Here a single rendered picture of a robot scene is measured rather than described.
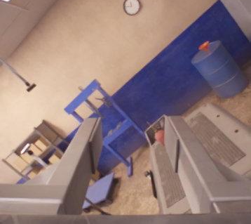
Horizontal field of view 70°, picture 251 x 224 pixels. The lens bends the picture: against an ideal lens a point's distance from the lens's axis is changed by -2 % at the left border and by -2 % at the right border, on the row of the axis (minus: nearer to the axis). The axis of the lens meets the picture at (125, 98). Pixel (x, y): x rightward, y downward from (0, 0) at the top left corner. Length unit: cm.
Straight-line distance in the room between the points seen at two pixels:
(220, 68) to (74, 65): 273
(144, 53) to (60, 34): 170
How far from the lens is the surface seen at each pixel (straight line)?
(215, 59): 333
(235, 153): 77
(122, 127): 358
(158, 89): 390
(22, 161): 482
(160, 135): 102
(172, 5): 390
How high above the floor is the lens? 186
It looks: 11 degrees down
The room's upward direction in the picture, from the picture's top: 44 degrees counter-clockwise
